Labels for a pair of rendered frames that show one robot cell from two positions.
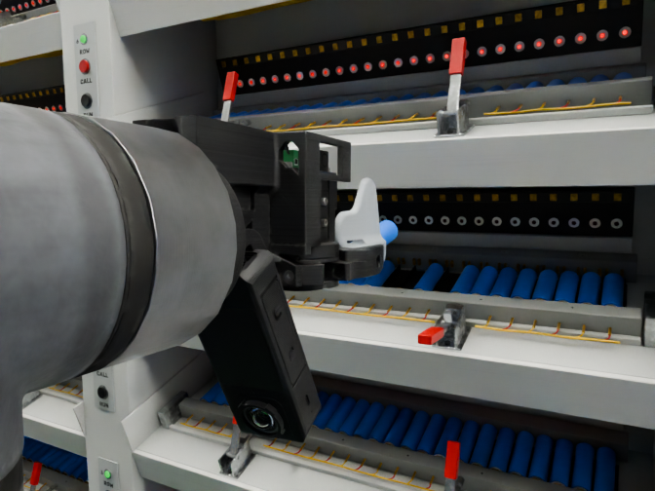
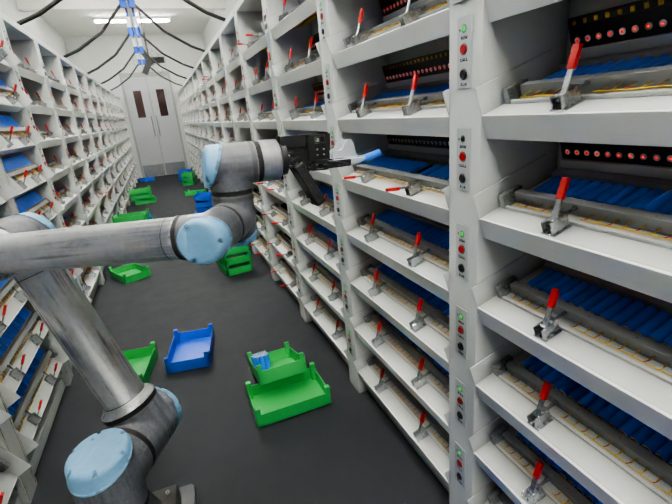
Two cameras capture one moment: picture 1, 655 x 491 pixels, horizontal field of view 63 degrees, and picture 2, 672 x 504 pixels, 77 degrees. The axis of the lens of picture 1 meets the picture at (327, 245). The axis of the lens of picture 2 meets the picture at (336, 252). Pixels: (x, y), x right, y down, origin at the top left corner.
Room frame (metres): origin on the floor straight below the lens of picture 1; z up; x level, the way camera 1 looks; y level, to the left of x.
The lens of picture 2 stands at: (-0.45, -0.65, 1.12)
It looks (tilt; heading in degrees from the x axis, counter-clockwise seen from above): 19 degrees down; 40
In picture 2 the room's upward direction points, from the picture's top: 5 degrees counter-clockwise
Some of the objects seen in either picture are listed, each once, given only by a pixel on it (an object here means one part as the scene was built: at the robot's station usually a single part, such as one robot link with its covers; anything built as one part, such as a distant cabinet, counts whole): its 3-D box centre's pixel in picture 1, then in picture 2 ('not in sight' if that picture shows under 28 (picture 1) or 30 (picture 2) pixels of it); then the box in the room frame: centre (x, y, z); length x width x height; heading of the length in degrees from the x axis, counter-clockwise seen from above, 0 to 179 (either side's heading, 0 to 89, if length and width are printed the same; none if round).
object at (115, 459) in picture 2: not in sight; (108, 474); (-0.21, 0.36, 0.31); 0.17 x 0.15 x 0.18; 32
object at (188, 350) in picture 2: not in sight; (191, 346); (0.49, 1.17, 0.04); 0.30 x 0.20 x 0.08; 50
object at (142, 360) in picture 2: not in sight; (128, 367); (0.21, 1.27, 0.04); 0.30 x 0.20 x 0.08; 50
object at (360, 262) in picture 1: (337, 260); (332, 163); (0.32, -0.01, 1.00); 0.09 x 0.05 x 0.02; 148
